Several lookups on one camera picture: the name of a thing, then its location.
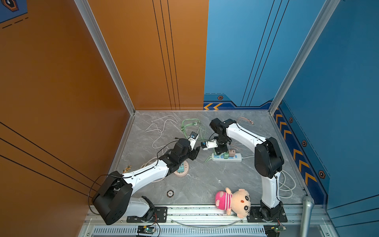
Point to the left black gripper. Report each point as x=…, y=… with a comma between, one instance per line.
x=194, y=153

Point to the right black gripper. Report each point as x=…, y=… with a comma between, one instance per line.
x=220, y=149

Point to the teal charger with black cable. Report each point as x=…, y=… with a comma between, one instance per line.
x=181, y=169

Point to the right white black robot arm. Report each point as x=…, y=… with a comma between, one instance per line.
x=268, y=161

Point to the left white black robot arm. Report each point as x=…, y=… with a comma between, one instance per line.
x=114, y=199

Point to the round pink power socket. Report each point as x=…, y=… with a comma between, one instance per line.
x=186, y=166

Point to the white blue power strip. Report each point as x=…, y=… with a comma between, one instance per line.
x=236, y=159

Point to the pink plush doll toy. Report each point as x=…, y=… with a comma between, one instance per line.
x=238, y=202

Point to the small orange connector piece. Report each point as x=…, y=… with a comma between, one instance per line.
x=127, y=169

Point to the left green circuit board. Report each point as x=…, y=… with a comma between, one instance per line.
x=146, y=231

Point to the green circuit board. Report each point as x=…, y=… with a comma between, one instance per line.
x=274, y=231
x=146, y=231

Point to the right green circuit board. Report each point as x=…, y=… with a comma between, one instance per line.
x=274, y=231

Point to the silver metal pole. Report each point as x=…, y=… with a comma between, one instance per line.
x=308, y=205

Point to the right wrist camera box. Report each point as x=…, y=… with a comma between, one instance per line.
x=206, y=145

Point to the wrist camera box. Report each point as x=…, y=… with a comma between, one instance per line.
x=193, y=138
x=206, y=145

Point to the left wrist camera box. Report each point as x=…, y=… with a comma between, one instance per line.
x=193, y=138

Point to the aluminium front rail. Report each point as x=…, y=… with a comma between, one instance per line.
x=209, y=221

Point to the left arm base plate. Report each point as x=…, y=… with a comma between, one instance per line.
x=159, y=215

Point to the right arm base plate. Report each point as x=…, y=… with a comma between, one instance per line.
x=258, y=215

